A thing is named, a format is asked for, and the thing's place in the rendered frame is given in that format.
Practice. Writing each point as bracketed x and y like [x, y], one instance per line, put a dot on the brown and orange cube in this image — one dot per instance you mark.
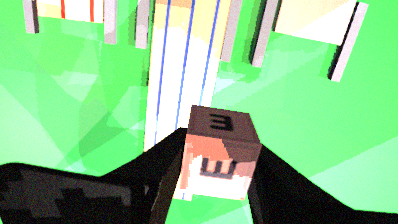
[220, 154]

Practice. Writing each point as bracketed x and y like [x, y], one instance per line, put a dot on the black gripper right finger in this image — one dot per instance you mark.
[280, 194]

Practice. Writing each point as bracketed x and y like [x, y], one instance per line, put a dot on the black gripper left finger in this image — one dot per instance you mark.
[138, 192]

